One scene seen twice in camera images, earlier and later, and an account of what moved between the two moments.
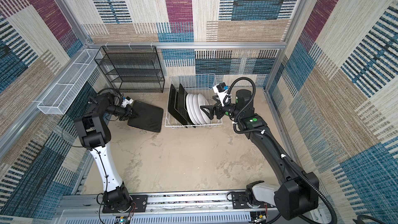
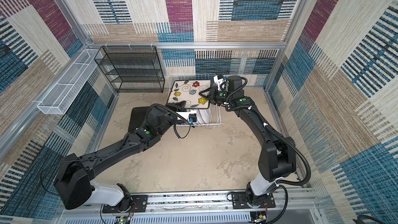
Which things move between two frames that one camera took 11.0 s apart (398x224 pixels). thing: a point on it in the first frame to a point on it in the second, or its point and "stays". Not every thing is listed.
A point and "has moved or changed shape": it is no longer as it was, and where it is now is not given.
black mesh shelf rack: x=132 y=68 stays
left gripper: x=128 y=113 to x=178 y=109
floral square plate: x=171 y=108 has moved or changed shape
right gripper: x=211 y=109 to x=211 y=94
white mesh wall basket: x=57 y=100 stays
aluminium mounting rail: x=172 y=208 stays
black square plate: x=150 y=117 has moved or changed shape
